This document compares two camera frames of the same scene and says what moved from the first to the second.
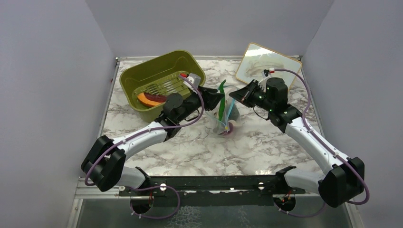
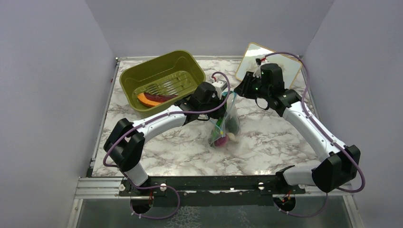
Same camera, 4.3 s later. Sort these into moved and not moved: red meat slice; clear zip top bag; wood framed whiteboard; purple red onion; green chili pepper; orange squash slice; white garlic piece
Moved: clear zip top bag; white garlic piece; purple red onion; green chili pepper
Not moved: red meat slice; wood framed whiteboard; orange squash slice
